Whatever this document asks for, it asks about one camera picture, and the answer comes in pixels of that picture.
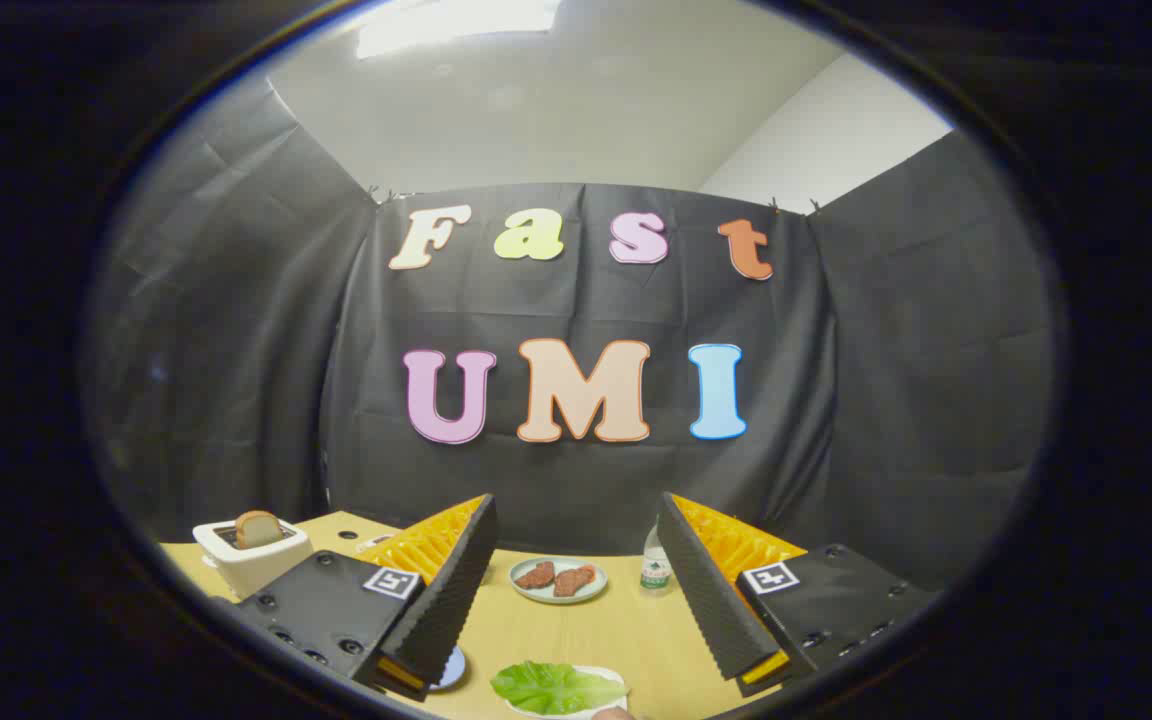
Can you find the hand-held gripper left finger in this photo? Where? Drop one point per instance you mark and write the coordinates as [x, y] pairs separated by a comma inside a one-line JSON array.
[[451, 590]]

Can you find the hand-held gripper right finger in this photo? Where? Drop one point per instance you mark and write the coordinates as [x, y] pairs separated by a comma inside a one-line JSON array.
[[701, 585]]

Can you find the green lettuce leaf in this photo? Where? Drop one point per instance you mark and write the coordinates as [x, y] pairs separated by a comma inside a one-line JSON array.
[[551, 685]]

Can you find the plain bread slice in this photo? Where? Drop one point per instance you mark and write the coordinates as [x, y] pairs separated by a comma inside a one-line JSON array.
[[258, 530]]

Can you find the clear water bottle green cap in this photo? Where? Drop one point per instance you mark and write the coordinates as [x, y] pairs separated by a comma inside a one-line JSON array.
[[655, 565]]

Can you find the blue round plate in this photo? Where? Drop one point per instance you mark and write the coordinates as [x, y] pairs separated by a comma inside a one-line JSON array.
[[453, 668]]

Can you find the brown meat patty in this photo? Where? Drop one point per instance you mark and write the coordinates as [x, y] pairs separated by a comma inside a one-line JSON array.
[[574, 581], [534, 575]]

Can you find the white divided seasoning tray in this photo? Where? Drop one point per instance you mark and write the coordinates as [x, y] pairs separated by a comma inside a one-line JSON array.
[[376, 543]]

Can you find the pale green plate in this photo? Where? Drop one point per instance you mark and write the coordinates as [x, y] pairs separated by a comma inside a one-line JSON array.
[[558, 599]]

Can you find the white square plate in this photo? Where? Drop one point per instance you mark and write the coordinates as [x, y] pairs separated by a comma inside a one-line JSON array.
[[608, 676]]

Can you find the white toaster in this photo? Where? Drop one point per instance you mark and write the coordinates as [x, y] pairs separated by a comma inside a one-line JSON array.
[[256, 570]]

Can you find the black backdrop cloth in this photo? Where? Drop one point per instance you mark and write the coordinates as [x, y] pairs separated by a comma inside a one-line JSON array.
[[266, 400]]

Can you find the ceiling light panel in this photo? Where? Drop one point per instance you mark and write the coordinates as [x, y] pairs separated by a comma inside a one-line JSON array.
[[456, 22]]

